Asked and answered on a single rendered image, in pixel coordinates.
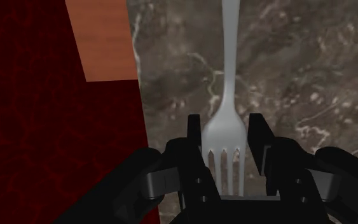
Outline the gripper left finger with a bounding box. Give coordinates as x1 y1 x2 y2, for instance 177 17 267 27
53 114 221 224

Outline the white fork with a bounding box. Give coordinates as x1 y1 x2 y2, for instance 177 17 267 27
200 0 248 197

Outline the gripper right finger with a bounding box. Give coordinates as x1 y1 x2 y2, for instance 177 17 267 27
247 113 358 224

